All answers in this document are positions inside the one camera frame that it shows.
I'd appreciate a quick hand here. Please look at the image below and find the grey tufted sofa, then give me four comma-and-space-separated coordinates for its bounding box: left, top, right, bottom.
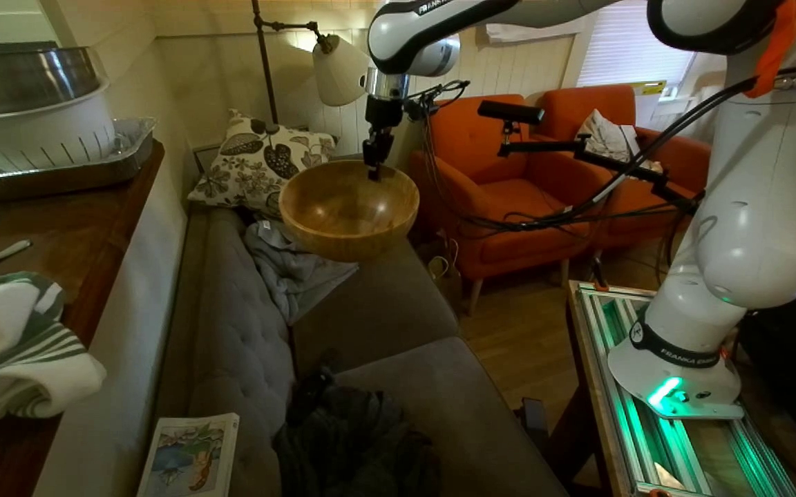
155, 208, 566, 497

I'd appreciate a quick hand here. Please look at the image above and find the white patterned cushion on armchair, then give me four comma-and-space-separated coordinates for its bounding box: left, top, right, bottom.
578, 112, 641, 167

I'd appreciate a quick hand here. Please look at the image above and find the floor lamp with white shade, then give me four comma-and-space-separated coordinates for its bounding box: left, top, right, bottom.
250, 0, 369, 120

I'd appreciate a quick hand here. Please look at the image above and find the green striped white towel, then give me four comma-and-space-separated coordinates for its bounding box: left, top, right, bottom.
0, 275, 109, 421

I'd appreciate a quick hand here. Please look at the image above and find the metal pan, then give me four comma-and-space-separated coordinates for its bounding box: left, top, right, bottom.
0, 43, 102, 114

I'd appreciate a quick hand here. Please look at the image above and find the large floral cushion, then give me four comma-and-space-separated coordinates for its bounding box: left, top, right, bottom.
188, 112, 338, 218

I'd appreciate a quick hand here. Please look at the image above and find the grey blanket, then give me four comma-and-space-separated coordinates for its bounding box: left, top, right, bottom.
244, 221, 356, 323

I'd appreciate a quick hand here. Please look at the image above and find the dark grey backpack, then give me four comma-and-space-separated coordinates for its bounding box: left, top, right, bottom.
271, 371, 442, 497

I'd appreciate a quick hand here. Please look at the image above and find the aluminium frame robot table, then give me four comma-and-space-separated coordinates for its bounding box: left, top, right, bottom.
566, 283, 796, 497

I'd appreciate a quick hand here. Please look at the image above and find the wooden countertop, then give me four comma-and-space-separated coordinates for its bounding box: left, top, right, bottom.
0, 138, 163, 497

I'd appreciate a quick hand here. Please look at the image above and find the black cable bundle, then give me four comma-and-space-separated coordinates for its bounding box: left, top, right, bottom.
402, 68, 796, 235

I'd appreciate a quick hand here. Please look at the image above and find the orange armchair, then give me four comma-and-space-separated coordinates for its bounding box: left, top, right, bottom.
408, 87, 710, 298

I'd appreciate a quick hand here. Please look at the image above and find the wooden bowl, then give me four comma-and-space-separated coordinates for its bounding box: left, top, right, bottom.
279, 163, 421, 264

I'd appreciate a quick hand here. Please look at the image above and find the dish rack with tray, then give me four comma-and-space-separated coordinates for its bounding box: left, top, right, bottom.
0, 91, 153, 201

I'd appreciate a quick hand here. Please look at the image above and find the illustrated book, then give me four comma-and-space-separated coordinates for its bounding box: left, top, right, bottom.
135, 411, 240, 497

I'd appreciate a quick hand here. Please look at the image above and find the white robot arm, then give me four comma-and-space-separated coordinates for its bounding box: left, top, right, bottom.
608, 0, 796, 421

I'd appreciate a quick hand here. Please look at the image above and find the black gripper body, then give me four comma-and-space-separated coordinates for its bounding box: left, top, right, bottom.
363, 98, 405, 157

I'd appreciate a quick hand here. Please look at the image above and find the black camera on stand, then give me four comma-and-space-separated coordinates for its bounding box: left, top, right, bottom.
479, 101, 694, 212

